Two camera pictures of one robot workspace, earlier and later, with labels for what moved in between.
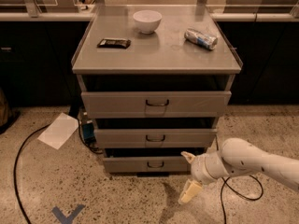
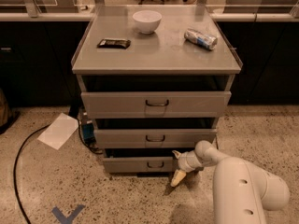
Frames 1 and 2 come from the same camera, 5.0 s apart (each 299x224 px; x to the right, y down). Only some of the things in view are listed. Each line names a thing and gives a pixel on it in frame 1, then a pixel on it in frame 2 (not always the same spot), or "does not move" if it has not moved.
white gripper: [198, 169] → [186, 162]
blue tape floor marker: [71, 217] does not move
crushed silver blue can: [206, 41] does not move
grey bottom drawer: [146, 164] does not move
